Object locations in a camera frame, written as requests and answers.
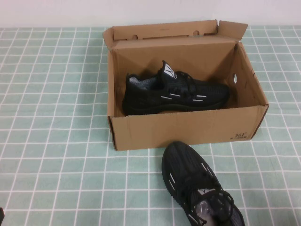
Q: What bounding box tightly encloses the black sneaker with white stripes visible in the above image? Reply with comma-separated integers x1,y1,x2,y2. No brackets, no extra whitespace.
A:
161,141,246,226

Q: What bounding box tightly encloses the brown cardboard shoe box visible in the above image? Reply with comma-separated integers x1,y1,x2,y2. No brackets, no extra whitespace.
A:
103,19,269,151

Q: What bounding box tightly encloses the black sneaker with upright tongue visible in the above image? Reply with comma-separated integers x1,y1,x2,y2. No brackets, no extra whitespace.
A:
122,60,231,116

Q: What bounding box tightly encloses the green checkered tablecloth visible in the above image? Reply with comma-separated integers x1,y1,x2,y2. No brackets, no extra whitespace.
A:
0,24,301,226

